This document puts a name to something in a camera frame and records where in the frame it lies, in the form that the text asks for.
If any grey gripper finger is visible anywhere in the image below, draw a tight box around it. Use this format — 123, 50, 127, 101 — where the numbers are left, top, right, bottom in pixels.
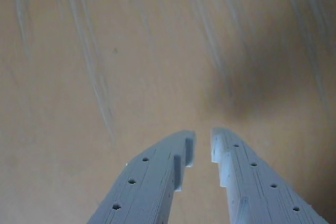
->
86, 129, 196, 224
211, 127, 329, 224

